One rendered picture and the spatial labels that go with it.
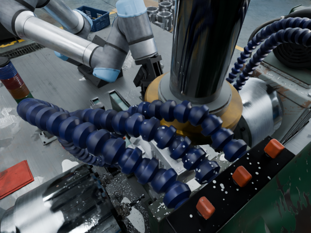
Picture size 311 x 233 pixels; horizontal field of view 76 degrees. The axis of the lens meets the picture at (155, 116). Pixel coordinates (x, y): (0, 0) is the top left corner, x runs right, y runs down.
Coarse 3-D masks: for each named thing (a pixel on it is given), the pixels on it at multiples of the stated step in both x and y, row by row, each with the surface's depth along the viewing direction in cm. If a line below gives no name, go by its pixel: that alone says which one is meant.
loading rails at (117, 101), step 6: (114, 90) 99; (114, 96) 98; (120, 96) 96; (90, 102) 94; (96, 102) 95; (114, 102) 98; (120, 102) 95; (126, 102) 94; (114, 108) 103; (120, 108) 94; (126, 108) 92; (126, 138) 81; (126, 144) 79; (132, 174) 82; (144, 186) 76; (150, 198) 75; (144, 204) 75
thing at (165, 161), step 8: (152, 144) 53; (152, 152) 55; (160, 152) 51; (168, 152) 54; (160, 160) 53; (168, 160) 52; (176, 160) 52; (168, 168) 50; (176, 168) 48; (184, 168) 51; (184, 176) 50
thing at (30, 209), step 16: (64, 176) 46; (80, 176) 45; (96, 176) 46; (112, 176) 55; (32, 192) 44; (48, 192) 43; (64, 192) 42; (80, 192) 42; (96, 192) 42; (16, 208) 41; (32, 208) 40; (48, 208) 40; (64, 208) 40; (80, 208) 40; (96, 208) 41; (112, 208) 42; (128, 208) 49; (16, 224) 38; (32, 224) 38; (48, 224) 38; (64, 224) 38; (80, 224) 39; (96, 224) 40; (112, 224) 41
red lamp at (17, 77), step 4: (16, 76) 69; (0, 80) 69; (4, 80) 68; (8, 80) 68; (12, 80) 68; (16, 80) 69; (20, 80) 71; (4, 84) 69; (8, 84) 69; (12, 84) 69; (16, 84) 70; (20, 84) 71; (8, 88) 70; (12, 88) 70; (16, 88) 71
